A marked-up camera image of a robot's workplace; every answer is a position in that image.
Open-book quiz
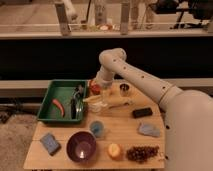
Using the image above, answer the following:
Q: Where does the blue paper cup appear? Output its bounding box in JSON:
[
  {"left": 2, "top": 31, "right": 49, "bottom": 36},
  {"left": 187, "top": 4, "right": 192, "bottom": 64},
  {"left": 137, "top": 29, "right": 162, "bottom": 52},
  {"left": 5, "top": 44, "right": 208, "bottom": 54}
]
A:
[{"left": 90, "top": 121, "right": 104, "bottom": 138}]

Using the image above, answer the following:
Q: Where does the blue sponge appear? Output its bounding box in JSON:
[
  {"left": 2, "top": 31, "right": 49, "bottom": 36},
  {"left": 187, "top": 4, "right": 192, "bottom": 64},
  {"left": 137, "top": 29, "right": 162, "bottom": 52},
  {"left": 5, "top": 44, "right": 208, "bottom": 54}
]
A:
[{"left": 40, "top": 133, "right": 61, "bottom": 156}]

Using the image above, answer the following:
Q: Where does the metal cup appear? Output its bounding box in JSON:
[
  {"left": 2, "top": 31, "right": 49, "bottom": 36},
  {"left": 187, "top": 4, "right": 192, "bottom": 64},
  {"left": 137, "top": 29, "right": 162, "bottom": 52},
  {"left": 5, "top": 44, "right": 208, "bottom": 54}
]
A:
[{"left": 119, "top": 83, "right": 130, "bottom": 97}]

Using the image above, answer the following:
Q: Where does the grey blue cloth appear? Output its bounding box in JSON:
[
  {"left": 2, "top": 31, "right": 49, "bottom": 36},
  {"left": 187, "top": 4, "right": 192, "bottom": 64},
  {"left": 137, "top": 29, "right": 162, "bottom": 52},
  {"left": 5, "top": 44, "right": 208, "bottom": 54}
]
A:
[{"left": 138, "top": 123, "right": 160, "bottom": 137}]

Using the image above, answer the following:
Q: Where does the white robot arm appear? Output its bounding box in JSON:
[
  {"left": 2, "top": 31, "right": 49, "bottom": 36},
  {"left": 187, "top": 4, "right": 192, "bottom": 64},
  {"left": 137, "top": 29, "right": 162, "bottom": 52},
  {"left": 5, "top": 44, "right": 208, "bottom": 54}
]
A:
[{"left": 95, "top": 48, "right": 213, "bottom": 171}]

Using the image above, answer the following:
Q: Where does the purple bowl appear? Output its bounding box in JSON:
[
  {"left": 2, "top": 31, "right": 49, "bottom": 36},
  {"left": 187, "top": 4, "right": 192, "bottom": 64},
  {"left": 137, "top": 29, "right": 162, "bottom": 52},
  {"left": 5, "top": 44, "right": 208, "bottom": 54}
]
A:
[{"left": 66, "top": 131, "right": 97, "bottom": 163}]

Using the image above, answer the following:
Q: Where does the black handled kitchen utensil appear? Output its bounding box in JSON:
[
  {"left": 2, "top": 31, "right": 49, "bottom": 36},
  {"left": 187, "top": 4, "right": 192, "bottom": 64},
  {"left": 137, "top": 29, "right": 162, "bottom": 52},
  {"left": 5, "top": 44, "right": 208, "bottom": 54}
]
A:
[{"left": 70, "top": 85, "right": 84, "bottom": 119}]

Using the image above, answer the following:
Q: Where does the bunch of dark grapes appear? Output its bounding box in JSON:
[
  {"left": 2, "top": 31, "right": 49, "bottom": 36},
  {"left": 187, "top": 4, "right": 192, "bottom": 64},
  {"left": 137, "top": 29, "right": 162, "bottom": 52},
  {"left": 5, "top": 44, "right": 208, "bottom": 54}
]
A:
[{"left": 126, "top": 146, "right": 159, "bottom": 163}]

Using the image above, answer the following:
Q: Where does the orange peach fruit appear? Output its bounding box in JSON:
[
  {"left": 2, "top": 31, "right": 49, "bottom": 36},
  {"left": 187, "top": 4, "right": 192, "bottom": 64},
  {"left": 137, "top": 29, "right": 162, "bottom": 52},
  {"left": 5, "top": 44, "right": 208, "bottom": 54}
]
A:
[{"left": 107, "top": 143, "right": 122, "bottom": 159}]

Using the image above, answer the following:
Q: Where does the black rectangular block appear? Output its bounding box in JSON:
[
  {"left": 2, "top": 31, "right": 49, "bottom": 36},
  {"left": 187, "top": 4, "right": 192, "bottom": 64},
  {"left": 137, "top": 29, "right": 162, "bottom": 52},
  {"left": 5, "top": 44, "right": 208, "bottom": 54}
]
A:
[{"left": 132, "top": 107, "right": 153, "bottom": 118}]

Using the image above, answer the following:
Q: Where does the red chili pepper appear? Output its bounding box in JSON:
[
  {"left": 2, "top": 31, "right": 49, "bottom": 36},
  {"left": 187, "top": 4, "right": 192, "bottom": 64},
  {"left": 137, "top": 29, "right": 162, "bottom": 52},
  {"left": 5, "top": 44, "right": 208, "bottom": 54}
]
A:
[{"left": 52, "top": 99, "right": 65, "bottom": 117}]

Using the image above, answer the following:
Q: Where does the red tomato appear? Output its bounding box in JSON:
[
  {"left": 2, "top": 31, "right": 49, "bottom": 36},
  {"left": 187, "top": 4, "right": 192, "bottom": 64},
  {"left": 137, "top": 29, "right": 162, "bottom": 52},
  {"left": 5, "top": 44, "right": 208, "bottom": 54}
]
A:
[{"left": 89, "top": 80, "right": 100, "bottom": 95}]

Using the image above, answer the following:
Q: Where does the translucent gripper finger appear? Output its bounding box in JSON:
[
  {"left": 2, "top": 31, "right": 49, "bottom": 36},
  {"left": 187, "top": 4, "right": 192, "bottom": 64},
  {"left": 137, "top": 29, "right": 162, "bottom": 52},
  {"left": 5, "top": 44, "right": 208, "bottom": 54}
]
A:
[
  {"left": 83, "top": 95, "right": 101, "bottom": 103},
  {"left": 88, "top": 103, "right": 107, "bottom": 113}
]

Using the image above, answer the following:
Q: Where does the green plastic tray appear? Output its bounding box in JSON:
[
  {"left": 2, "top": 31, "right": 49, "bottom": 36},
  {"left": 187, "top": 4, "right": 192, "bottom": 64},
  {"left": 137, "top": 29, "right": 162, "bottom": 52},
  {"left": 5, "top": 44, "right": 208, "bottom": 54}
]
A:
[{"left": 37, "top": 80, "right": 87, "bottom": 124}]

